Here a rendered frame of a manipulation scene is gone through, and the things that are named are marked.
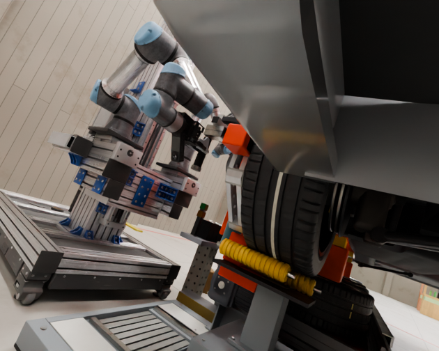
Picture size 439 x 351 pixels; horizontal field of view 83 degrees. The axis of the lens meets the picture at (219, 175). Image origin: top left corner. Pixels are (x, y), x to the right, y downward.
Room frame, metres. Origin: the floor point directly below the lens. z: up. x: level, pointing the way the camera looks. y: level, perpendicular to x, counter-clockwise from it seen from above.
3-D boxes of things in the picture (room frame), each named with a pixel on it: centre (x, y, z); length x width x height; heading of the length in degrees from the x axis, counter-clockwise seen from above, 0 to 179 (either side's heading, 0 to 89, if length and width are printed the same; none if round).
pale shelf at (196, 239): (1.74, -0.09, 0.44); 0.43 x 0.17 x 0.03; 147
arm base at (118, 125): (1.34, 0.60, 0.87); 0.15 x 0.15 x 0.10
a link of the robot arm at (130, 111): (1.34, 0.61, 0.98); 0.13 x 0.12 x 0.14; 132
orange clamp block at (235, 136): (0.76, -0.02, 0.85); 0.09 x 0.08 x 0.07; 147
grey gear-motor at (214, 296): (1.24, -0.36, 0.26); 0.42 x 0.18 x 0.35; 57
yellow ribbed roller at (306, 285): (0.94, -0.33, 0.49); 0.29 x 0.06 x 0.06; 57
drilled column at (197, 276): (1.76, -0.10, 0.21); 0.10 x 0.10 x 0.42; 57
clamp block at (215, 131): (1.00, 0.08, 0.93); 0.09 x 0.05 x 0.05; 57
